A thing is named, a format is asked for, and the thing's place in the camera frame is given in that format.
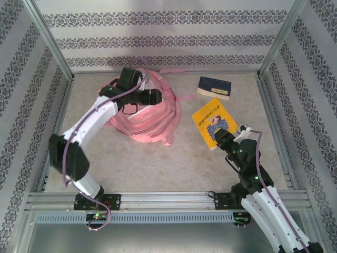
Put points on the dark blue book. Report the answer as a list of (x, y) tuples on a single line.
[(213, 87)]

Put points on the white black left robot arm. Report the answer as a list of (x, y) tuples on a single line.
[(89, 124)]

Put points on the pink student backpack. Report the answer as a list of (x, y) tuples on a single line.
[(152, 118)]

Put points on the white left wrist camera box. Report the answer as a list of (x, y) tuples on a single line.
[(143, 83)]

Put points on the aluminium frame post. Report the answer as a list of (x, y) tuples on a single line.
[(279, 42), (51, 42)]

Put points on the aluminium back rail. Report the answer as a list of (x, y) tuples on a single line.
[(245, 73)]

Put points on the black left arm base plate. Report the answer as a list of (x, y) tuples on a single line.
[(113, 201)]

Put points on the aluminium side rail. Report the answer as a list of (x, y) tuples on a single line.
[(61, 113), (268, 105)]

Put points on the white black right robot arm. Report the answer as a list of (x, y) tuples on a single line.
[(263, 210)]

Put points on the grey metal panel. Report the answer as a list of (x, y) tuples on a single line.
[(168, 239)]

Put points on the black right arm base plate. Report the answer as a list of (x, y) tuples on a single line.
[(221, 201)]

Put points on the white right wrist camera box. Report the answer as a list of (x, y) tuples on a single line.
[(243, 131)]

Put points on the aluminium mounting rail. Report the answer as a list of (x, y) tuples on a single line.
[(168, 200)]

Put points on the yellow book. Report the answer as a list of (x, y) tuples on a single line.
[(208, 116)]

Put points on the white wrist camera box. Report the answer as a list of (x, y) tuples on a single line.
[(243, 131), (143, 83)]

